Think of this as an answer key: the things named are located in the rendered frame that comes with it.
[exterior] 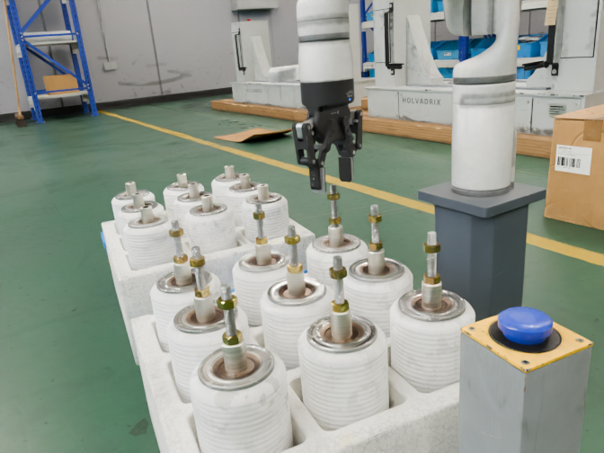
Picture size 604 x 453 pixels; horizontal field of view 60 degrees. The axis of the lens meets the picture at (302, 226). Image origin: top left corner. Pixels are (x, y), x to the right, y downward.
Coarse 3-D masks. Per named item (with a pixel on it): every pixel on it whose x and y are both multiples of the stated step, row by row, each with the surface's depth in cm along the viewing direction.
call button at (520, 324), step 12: (504, 312) 42; (516, 312) 42; (528, 312) 42; (540, 312) 42; (504, 324) 40; (516, 324) 40; (528, 324) 40; (540, 324) 40; (552, 324) 40; (516, 336) 40; (528, 336) 39; (540, 336) 39
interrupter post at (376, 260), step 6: (372, 252) 69; (378, 252) 69; (384, 252) 69; (372, 258) 69; (378, 258) 69; (384, 258) 69; (372, 264) 69; (378, 264) 69; (384, 264) 70; (372, 270) 69; (378, 270) 69; (384, 270) 70
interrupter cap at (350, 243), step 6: (318, 240) 82; (324, 240) 82; (348, 240) 81; (354, 240) 81; (312, 246) 80; (318, 246) 80; (324, 246) 80; (330, 246) 80; (342, 246) 80; (348, 246) 78; (354, 246) 78; (324, 252) 78; (330, 252) 77; (336, 252) 77; (342, 252) 77
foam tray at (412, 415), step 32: (160, 352) 68; (160, 384) 62; (288, 384) 60; (160, 416) 56; (192, 416) 57; (384, 416) 53; (416, 416) 53; (448, 416) 55; (160, 448) 72; (192, 448) 51; (320, 448) 50; (352, 448) 50; (384, 448) 52; (416, 448) 54; (448, 448) 56
